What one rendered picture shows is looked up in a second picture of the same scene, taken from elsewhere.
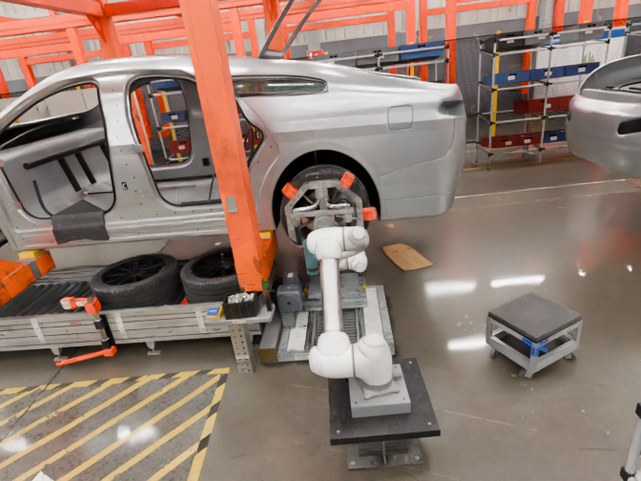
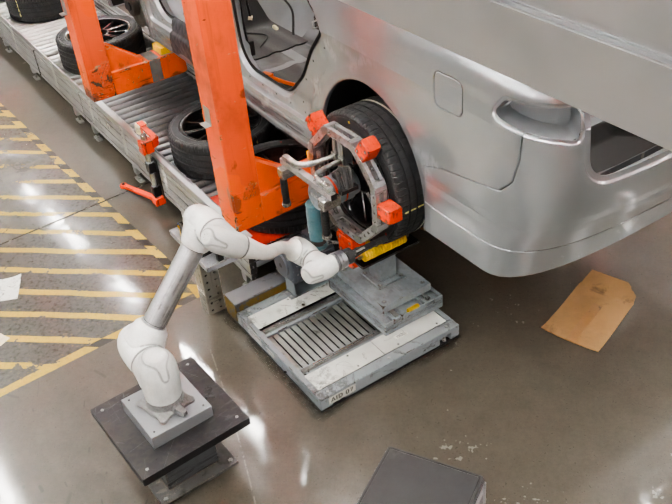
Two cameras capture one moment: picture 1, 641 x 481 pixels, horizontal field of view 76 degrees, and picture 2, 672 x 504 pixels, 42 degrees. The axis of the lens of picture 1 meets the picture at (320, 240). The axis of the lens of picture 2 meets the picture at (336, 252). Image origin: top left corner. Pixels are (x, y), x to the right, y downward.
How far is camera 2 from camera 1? 3.04 m
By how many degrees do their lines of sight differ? 48
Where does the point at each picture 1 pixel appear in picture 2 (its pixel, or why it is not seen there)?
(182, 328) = not seen: hidden behind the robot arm
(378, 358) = (141, 374)
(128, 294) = (182, 149)
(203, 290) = not seen: hidden behind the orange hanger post
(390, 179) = (435, 179)
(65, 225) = (179, 34)
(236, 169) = (206, 78)
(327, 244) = (187, 229)
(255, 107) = not seen: outside the picture
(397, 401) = (147, 428)
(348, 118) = (392, 58)
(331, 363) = (121, 347)
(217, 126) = (191, 20)
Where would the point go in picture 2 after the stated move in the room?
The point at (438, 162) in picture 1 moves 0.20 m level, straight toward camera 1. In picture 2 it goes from (491, 194) to (444, 208)
